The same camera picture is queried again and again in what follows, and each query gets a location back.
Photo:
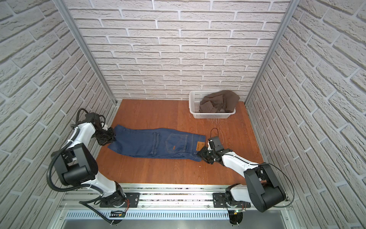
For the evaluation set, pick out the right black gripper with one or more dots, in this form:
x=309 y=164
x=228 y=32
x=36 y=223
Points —
x=202 y=154

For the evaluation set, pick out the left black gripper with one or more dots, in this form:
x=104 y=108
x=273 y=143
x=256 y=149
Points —
x=112 y=138

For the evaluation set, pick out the blue denim jeans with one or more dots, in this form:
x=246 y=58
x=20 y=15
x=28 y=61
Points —
x=158 y=143

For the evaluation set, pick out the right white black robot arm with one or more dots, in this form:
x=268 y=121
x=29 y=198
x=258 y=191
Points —
x=262 y=189

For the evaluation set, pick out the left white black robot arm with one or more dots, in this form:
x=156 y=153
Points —
x=73 y=166

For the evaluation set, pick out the brown trousers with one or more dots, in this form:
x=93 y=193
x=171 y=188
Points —
x=223 y=100

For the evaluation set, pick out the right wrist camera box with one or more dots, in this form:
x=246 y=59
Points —
x=215 y=144

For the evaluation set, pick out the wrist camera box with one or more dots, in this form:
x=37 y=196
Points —
x=215 y=144
x=95 y=119

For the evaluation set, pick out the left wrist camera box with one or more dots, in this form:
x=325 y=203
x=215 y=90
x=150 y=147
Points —
x=95 y=119

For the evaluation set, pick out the aluminium mounting rail frame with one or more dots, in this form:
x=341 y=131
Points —
x=173 y=202

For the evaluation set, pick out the left aluminium corner post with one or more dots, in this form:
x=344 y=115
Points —
x=74 y=29

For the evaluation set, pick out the aluminium corner post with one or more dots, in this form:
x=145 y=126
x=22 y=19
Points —
x=273 y=46
x=74 y=29

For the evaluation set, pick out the right aluminium corner post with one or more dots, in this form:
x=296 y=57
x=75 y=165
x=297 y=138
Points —
x=273 y=46

